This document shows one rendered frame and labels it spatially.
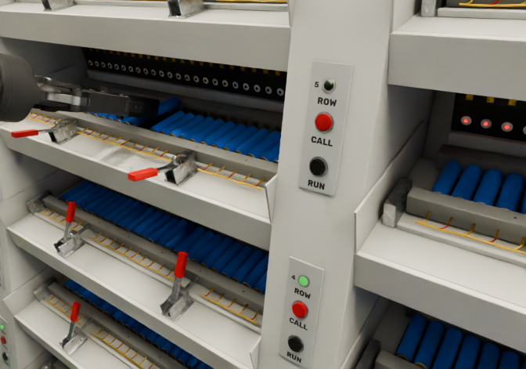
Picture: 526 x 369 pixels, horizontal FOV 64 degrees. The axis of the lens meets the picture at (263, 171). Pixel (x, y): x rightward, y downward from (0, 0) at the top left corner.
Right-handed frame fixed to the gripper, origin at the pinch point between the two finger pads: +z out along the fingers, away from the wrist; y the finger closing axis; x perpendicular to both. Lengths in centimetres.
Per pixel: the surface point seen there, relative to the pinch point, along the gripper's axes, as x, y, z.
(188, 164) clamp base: 5.7, -14.4, -2.1
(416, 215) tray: 5.1, -42.2, 2.5
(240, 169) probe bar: 4.9, -21.1, 0.0
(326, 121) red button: -2.8, -34.5, -6.8
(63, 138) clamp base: 7.3, 12.3, -2.8
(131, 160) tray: 7.5, -3.3, -1.9
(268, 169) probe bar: 3.9, -25.4, -0.4
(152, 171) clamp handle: 6.7, -13.9, -7.6
